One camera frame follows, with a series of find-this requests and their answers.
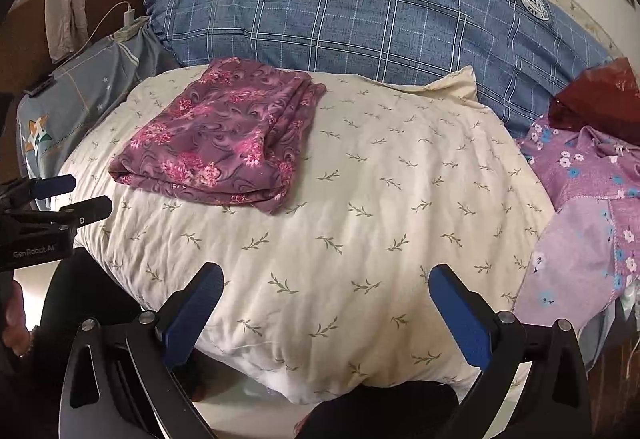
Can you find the blue plaid quilt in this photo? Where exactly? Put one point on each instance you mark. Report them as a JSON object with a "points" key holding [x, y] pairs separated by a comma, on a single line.
{"points": [[375, 19]]}

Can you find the grey hanging cloth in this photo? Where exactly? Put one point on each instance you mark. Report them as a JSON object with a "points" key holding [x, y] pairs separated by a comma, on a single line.
{"points": [[67, 9]]}

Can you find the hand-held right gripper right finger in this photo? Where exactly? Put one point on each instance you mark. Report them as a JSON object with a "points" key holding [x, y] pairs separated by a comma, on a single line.
{"points": [[462, 314]]}

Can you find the maroon floral garment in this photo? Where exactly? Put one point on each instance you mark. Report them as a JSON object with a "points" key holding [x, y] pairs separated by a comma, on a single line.
{"points": [[215, 139]]}

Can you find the lilac floral garment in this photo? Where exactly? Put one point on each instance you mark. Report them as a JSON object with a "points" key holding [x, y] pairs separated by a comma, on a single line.
{"points": [[575, 219]]}

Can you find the red plastic bag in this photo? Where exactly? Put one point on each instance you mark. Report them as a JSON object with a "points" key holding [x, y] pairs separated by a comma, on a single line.
{"points": [[600, 104]]}

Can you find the cream leaf-print pillow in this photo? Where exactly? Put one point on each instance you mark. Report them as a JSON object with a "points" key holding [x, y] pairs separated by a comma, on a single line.
{"points": [[375, 219]]}

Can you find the grey-blue star-print pillow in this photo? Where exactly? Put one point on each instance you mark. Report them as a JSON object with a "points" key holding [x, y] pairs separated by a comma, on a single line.
{"points": [[85, 94]]}

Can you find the wooden cabinet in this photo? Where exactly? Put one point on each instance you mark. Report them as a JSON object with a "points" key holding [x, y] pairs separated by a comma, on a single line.
{"points": [[620, 369]]}

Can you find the beige power strip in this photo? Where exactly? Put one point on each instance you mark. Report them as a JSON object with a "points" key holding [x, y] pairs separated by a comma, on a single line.
{"points": [[131, 30]]}

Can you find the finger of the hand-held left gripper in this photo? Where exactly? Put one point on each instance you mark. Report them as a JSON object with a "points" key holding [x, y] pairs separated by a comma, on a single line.
{"points": [[85, 211], [52, 186]]}

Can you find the person's left hand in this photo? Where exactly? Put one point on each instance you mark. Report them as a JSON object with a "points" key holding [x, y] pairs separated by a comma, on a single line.
{"points": [[15, 319]]}

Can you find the white charger plug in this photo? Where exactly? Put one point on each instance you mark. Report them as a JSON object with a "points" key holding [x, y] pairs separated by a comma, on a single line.
{"points": [[128, 16]]}

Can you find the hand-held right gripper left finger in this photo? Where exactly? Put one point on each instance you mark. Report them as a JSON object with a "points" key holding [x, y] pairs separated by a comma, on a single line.
{"points": [[192, 314]]}

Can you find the person's black trousers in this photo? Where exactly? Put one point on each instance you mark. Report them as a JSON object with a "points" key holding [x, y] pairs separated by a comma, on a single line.
{"points": [[75, 289]]}

